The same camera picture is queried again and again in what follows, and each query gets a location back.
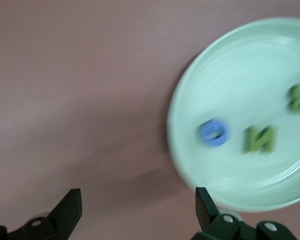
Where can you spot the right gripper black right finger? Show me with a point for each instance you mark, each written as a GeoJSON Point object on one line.
{"type": "Point", "coordinates": [205, 207]}

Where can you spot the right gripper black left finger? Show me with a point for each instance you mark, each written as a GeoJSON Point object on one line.
{"type": "Point", "coordinates": [70, 210]}

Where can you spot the blue foam letter G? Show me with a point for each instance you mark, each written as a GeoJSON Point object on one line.
{"type": "Point", "coordinates": [207, 141]}

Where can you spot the green foam letter B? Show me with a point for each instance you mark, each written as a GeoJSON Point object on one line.
{"type": "Point", "coordinates": [293, 102]}

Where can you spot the brown table mat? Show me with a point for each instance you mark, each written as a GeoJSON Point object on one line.
{"type": "Point", "coordinates": [65, 75]}

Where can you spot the green plate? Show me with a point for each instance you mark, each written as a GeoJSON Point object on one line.
{"type": "Point", "coordinates": [240, 62]}

